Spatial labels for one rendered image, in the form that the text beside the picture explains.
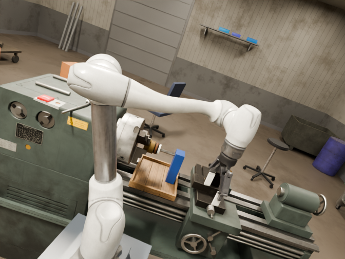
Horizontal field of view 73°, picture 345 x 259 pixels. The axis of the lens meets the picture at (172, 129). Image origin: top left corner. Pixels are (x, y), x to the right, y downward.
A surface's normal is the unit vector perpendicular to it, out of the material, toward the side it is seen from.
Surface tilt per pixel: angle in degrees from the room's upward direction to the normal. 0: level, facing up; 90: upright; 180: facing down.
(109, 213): 6
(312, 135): 90
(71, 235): 0
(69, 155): 90
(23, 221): 90
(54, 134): 90
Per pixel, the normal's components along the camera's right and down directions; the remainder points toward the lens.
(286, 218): -0.08, 0.36
